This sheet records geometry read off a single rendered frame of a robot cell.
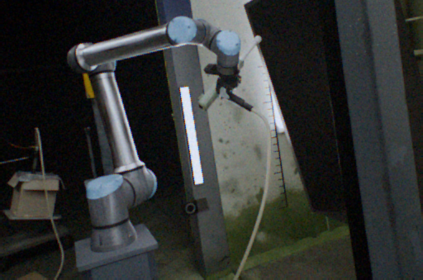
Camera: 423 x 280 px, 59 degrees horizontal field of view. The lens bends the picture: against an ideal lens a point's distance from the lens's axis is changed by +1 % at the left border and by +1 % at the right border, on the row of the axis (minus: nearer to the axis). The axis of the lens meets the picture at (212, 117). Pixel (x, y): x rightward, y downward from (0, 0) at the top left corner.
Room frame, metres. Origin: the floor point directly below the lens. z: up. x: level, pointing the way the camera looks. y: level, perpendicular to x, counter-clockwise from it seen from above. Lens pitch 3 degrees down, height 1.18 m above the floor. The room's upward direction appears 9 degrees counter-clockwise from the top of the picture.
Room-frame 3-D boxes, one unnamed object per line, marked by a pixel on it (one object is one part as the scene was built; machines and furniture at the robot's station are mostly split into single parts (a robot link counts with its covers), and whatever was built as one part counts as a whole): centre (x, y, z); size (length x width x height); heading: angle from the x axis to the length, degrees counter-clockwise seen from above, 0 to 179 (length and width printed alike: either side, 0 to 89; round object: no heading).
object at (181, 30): (1.50, 0.30, 1.43); 0.68 x 0.12 x 0.12; 63
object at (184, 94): (2.36, 0.15, 0.96); 0.06 x 0.02 x 0.63; 111
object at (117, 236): (1.55, 0.49, 0.69); 0.19 x 0.19 x 0.10
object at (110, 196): (1.56, 0.48, 0.83); 0.17 x 0.15 x 0.18; 153
